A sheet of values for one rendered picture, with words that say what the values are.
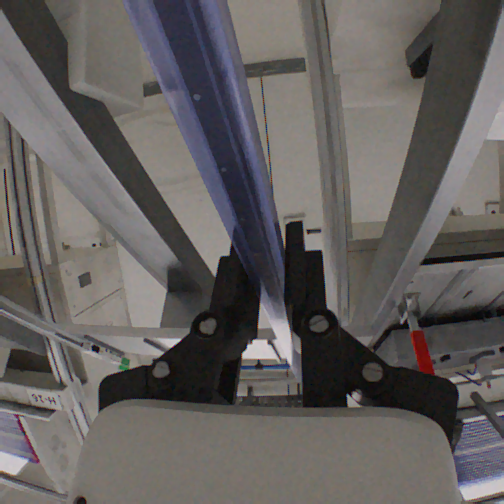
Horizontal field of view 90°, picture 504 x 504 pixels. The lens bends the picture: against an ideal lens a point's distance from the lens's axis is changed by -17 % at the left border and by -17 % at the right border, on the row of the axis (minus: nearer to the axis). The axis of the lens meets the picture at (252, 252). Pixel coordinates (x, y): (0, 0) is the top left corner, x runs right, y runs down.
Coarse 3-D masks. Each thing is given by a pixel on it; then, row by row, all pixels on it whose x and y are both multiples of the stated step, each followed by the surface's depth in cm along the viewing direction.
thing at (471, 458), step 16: (464, 432) 54; (480, 432) 54; (496, 432) 53; (464, 448) 55; (480, 448) 55; (496, 448) 54; (464, 464) 56; (480, 464) 56; (496, 464) 55; (464, 480) 57; (480, 480) 57; (496, 480) 56
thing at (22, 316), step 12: (0, 300) 19; (0, 312) 20; (12, 312) 20; (24, 312) 21; (24, 324) 22; (36, 324) 22; (48, 324) 24; (48, 336) 25; (60, 336) 25; (72, 336) 27; (84, 348) 28
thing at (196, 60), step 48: (144, 0) 4; (192, 0) 4; (144, 48) 4; (192, 48) 4; (192, 96) 5; (240, 96) 5; (192, 144) 6; (240, 144) 6; (240, 192) 7; (240, 240) 9; (288, 336) 17
